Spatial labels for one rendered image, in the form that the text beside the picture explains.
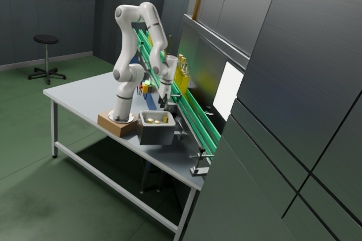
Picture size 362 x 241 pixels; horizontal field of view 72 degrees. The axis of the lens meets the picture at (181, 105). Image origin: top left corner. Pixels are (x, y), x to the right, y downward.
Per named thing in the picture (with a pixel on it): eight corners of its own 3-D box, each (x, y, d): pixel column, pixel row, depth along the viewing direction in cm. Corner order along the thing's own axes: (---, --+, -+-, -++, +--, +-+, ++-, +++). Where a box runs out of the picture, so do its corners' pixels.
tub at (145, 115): (174, 135, 168) (176, 125, 164) (141, 135, 160) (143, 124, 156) (167, 121, 182) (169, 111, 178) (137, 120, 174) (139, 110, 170)
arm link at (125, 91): (112, 93, 179) (117, 62, 169) (132, 89, 193) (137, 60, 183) (123, 100, 174) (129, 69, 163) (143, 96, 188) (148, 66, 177)
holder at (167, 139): (178, 144, 174) (183, 126, 167) (139, 144, 164) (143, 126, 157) (172, 130, 188) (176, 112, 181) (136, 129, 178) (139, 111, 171)
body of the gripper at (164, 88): (174, 84, 151) (171, 100, 156) (169, 77, 159) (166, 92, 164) (162, 83, 148) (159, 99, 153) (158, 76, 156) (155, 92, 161)
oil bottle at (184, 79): (184, 99, 191) (190, 73, 181) (177, 99, 189) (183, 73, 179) (182, 96, 195) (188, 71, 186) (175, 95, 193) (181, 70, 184)
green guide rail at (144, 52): (167, 101, 181) (169, 91, 177) (165, 101, 180) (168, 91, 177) (133, 34, 322) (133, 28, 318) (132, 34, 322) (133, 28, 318)
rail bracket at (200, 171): (211, 183, 132) (224, 150, 122) (182, 185, 126) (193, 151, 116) (208, 176, 136) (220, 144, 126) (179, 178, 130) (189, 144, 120)
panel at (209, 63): (246, 145, 136) (271, 90, 121) (242, 145, 135) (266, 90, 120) (192, 77, 209) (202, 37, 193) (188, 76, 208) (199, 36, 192)
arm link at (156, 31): (144, 22, 138) (162, 73, 138) (164, 23, 150) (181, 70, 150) (135, 29, 144) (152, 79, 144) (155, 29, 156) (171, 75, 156)
